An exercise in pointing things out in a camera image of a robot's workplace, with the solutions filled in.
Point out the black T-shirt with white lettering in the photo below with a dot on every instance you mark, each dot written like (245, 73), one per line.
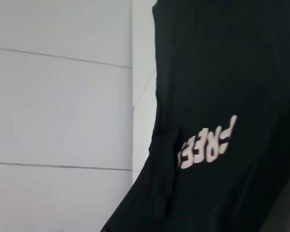
(220, 120)

